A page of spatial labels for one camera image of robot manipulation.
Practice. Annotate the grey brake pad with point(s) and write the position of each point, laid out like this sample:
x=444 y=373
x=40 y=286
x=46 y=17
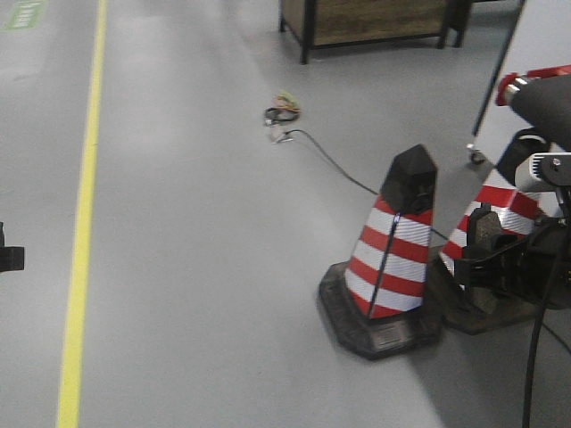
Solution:
x=483 y=225

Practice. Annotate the far red white traffic cone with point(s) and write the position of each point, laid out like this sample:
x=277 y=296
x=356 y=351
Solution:
x=498 y=211

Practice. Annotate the near red white traffic cone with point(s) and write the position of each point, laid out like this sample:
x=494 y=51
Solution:
x=377 y=302

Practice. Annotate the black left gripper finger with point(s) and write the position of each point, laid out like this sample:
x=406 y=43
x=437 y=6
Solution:
x=12 y=257

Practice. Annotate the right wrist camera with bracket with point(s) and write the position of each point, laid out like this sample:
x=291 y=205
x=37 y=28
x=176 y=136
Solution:
x=546 y=172

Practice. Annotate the red and black tool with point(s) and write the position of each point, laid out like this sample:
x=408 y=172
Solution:
x=542 y=98

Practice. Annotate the red white traffic cone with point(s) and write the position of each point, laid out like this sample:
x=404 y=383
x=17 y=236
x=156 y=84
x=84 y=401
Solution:
x=498 y=211
x=377 y=302

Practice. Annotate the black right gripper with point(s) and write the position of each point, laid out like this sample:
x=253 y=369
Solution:
x=522 y=264

